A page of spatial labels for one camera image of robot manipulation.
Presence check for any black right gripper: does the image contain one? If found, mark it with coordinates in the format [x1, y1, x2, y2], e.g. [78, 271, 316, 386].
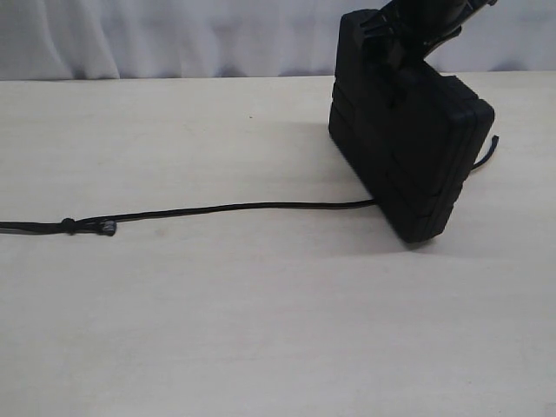
[368, 0, 496, 109]

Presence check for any black plastic case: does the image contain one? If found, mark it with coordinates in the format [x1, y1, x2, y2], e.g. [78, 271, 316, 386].
[328, 10, 495, 243]

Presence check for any black cord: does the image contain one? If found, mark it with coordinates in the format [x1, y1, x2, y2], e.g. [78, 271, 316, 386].
[0, 135, 500, 238]

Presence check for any white curtain backdrop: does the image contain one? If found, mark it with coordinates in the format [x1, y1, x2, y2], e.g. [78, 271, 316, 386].
[1, 1, 555, 81]

